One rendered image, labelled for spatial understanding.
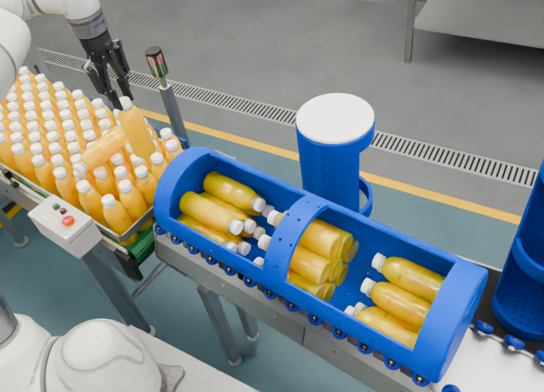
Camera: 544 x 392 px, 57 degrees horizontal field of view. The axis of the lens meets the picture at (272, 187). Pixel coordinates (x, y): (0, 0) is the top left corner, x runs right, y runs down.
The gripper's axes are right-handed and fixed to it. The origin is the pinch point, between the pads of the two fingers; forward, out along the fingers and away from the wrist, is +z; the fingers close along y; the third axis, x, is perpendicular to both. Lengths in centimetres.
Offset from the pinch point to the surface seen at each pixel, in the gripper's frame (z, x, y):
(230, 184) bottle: 25.9, -30.2, 1.8
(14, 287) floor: 143, 114, -35
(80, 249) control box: 36.1, 4.7, -32.6
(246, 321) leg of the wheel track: 121, -20, -2
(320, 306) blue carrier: 26, -72, -22
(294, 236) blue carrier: 16, -60, -12
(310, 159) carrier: 48, -37, 38
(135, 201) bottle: 35.8, 0.7, -10.8
